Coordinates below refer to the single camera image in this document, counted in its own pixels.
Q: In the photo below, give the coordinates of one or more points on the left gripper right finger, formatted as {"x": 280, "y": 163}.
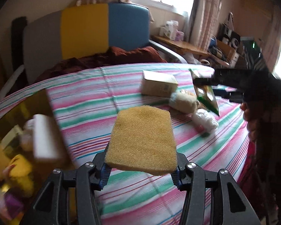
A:
{"x": 229, "y": 205}

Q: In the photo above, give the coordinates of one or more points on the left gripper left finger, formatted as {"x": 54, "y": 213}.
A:
{"x": 51, "y": 204}

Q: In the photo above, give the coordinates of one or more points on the snack packet with green edge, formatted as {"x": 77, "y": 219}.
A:
{"x": 204, "y": 92}

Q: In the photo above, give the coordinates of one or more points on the white foam sponge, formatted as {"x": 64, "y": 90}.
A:
{"x": 48, "y": 145}

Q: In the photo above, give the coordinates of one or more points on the yellow sock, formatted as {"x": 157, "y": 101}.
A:
{"x": 19, "y": 176}

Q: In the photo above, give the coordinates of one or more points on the purple snack packet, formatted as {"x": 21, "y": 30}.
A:
{"x": 12, "y": 205}

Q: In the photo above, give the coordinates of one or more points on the clear plastic bag bundle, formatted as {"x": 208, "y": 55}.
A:
{"x": 202, "y": 117}

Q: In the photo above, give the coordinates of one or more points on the beige sock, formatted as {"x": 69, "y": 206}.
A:
{"x": 184, "y": 101}

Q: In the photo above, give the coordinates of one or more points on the small yellow sponge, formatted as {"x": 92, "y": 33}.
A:
{"x": 142, "y": 140}

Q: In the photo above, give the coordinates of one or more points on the person's right hand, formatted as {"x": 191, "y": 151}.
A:
{"x": 252, "y": 116}

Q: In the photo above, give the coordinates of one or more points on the striped bed sheet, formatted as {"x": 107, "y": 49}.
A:
{"x": 85, "y": 105}

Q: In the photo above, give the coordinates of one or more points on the gold storage box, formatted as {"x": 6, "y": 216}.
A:
{"x": 16, "y": 138}

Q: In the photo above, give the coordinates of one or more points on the wooden side table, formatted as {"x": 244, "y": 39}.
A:
{"x": 181, "y": 46}

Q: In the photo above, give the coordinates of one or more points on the beige cardboard box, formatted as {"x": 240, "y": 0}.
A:
{"x": 158, "y": 84}

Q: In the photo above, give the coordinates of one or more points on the white boxes on table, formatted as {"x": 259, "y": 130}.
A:
{"x": 170, "y": 31}

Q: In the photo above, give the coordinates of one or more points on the dark red blanket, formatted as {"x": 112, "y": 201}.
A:
{"x": 113, "y": 56}

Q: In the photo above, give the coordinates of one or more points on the tricolour bed headboard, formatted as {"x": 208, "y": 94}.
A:
{"x": 82, "y": 31}

